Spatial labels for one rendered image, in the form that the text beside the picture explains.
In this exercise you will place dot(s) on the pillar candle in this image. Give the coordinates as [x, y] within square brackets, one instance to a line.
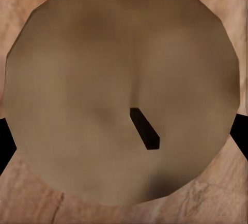
[121, 102]

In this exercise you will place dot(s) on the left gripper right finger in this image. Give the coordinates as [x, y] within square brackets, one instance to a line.
[239, 132]

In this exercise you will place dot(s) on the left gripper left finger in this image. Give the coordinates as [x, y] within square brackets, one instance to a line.
[7, 145]

